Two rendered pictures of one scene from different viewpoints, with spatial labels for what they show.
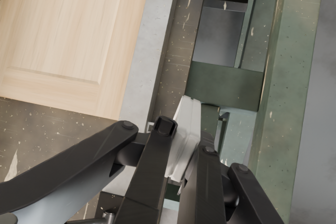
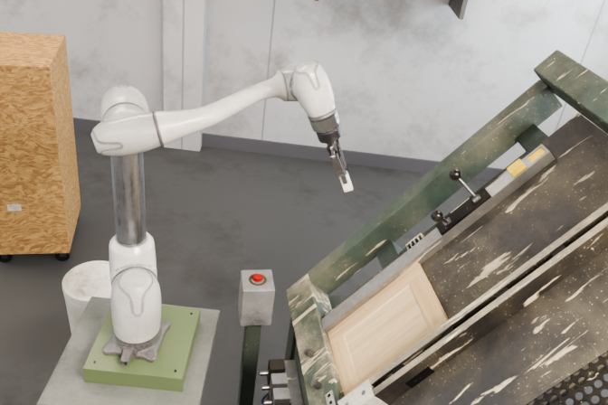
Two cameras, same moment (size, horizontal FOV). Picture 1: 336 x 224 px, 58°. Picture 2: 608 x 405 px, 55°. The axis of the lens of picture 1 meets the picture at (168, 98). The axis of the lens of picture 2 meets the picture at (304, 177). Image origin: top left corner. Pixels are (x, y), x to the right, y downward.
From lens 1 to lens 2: 1.81 m
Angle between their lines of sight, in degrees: 69
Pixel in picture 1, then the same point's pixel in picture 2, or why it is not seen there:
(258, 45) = not seen: hidden behind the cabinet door
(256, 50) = not seen: hidden behind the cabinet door
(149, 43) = (378, 279)
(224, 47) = not seen: outside the picture
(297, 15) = (343, 249)
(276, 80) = (366, 233)
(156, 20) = (368, 287)
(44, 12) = (394, 341)
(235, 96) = (389, 249)
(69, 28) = (394, 321)
